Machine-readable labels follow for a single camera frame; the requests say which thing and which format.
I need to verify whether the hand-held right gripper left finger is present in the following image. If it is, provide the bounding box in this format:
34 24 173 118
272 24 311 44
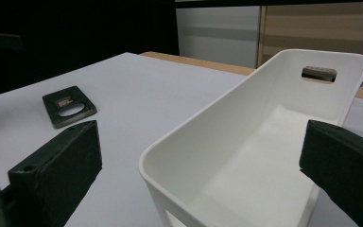
8 119 103 227

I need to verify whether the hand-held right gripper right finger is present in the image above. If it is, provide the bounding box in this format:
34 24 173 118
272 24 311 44
299 119 363 227

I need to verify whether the black phone case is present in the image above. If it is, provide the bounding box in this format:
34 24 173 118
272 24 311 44
42 85 98 130

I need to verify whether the white plastic bin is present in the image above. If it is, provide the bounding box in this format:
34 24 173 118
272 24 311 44
138 48 363 227

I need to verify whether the black curtain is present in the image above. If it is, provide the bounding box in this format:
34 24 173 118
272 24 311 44
0 0 180 99

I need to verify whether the light wooden desk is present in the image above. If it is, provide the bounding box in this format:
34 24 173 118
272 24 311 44
257 2 363 90

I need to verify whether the black horizontal frame bar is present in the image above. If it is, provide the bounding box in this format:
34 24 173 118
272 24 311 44
174 0 363 9

